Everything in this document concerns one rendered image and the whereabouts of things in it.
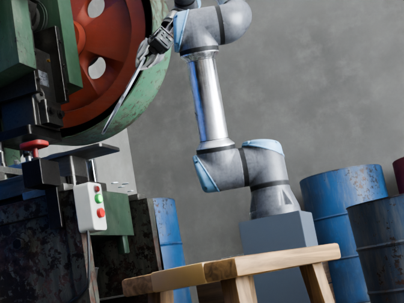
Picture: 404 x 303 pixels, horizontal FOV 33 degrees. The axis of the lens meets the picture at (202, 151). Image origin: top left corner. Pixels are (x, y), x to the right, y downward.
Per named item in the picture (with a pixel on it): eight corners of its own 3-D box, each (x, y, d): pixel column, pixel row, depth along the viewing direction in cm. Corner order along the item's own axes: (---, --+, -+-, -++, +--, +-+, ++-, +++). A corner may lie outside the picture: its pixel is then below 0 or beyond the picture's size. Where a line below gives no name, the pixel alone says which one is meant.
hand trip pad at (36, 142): (54, 167, 191) (50, 140, 192) (41, 165, 185) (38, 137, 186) (32, 172, 193) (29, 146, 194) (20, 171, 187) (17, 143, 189)
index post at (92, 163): (99, 183, 241) (95, 156, 242) (95, 182, 238) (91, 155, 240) (92, 184, 241) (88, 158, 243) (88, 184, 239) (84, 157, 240)
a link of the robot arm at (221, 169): (250, 188, 197) (219, 0, 195) (199, 197, 196) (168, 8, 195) (246, 185, 209) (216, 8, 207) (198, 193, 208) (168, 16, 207)
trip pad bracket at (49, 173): (67, 226, 191) (58, 158, 195) (48, 225, 182) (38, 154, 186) (49, 230, 193) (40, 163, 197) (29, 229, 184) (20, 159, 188)
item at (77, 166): (126, 186, 223) (120, 146, 226) (106, 183, 210) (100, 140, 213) (61, 201, 231) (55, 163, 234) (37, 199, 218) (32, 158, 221)
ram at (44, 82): (71, 128, 234) (60, 47, 239) (47, 121, 220) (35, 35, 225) (29, 139, 239) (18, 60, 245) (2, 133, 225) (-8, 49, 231)
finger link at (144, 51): (135, 56, 224) (151, 38, 228) (128, 62, 229) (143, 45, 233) (142, 62, 224) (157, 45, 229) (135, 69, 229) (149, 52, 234)
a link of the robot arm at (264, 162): (291, 177, 196) (282, 132, 199) (246, 186, 196) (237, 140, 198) (286, 183, 208) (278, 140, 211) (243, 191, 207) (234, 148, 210)
